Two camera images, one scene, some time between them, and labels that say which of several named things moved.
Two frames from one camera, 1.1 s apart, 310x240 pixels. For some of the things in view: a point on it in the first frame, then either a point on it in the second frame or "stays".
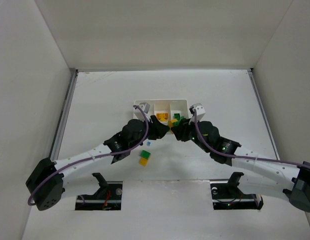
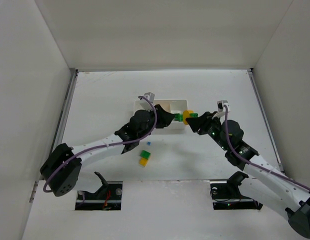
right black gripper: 184,129 -> 203,123
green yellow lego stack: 144,156 stays
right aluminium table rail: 253,78 stays
